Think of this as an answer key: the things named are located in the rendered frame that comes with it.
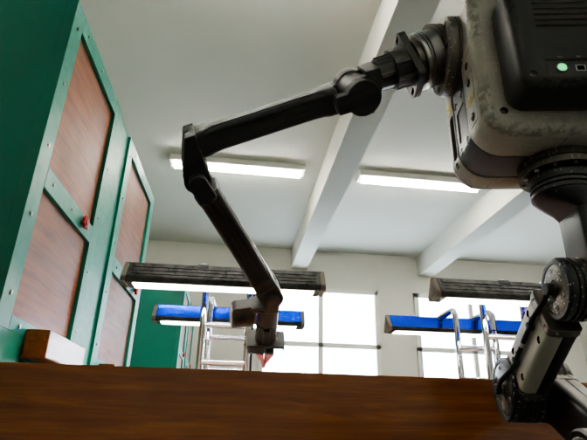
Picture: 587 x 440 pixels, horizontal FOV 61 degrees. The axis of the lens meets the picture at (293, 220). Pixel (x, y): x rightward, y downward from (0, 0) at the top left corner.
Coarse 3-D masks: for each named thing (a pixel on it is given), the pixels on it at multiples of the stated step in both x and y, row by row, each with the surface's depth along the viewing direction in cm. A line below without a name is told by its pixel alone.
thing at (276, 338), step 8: (256, 328) 132; (264, 328) 130; (272, 328) 131; (248, 336) 135; (256, 336) 133; (264, 336) 131; (272, 336) 132; (280, 336) 136; (248, 344) 132; (256, 344) 132; (264, 344) 132; (272, 344) 133; (280, 344) 133
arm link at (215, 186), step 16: (192, 176) 102; (192, 192) 103; (208, 192) 104; (208, 208) 109; (224, 208) 110; (224, 224) 112; (240, 224) 115; (224, 240) 114; (240, 240) 115; (240, 256) 117; (256, 256) 119; (256, 272) 121; (272, 272) 127; (256, 288) 122; (272, 288) 123
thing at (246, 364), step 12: (204, 264) 156; (204, 300) 166; (204, 312) 165; (204, 324) 164; (216, 324) 164; (228, 324) 164; (204, 336) 162; (204, 360) 159; (216, 360) 160; (228, 360) 160
